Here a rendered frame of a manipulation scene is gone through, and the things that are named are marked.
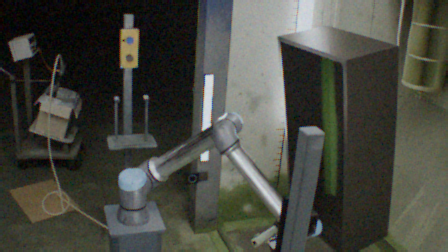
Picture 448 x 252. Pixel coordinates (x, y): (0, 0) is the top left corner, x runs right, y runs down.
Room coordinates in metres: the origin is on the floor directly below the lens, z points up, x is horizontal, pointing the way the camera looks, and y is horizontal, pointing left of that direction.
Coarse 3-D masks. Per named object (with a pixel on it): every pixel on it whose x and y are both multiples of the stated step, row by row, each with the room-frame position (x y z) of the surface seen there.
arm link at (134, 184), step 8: (128, 168) 2.17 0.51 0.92; (120, 176) 2.08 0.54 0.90; (128, 176) 2.09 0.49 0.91; (136, 176) 2.09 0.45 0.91; (144, 176) 2.10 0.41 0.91; (120, 184) 2.06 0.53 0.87; (128, 184) 2.03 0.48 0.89; (136, 184) 2.04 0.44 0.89; (144, 184) 2.09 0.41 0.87; (152, 184) 2.17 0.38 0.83; (120, 192) 2.06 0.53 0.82; (128, 192) 2.03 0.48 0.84; (136, 192) 2.04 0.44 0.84; (144, 192) 2.08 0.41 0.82; (120, 200) 2.06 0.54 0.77; (128, 200) 2.03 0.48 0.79; (136, 200) 2.04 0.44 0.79; (144, 200) 2.08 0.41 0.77; (128, 208) 2.03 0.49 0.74; (136, 208) 2.04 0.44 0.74
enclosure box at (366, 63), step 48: (288, 48) 2.55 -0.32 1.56; (336, 48) 2.17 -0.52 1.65; (384, 48) 2.11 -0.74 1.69; (288, 96) 2.56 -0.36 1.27; (336, 96) 2.64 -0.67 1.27; (384, 96) 2.11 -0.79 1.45; (288, 144) 2.58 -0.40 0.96; (336, 144) 2.68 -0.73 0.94; (384, 144) 2.14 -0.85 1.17; (288, 192) 2.60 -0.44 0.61; (336, 192) 2.71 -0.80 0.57; (384, 192) 2.18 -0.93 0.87; (336, 240) 2.26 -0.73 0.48
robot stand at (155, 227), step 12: (108, 216) 2.09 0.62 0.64; (156, 216) 2.14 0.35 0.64; (108, 228) 1.97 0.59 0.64; (120, 228) 1.98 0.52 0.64; (132, 228) 1.99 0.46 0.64; (144, 228) 2.01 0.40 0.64; (156, 228) 2.02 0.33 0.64; (120, 240) 1.94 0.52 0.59; (132, 240) 1.96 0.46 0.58; (144, 240) 1.99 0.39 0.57; (156, 240) 2.01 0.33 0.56
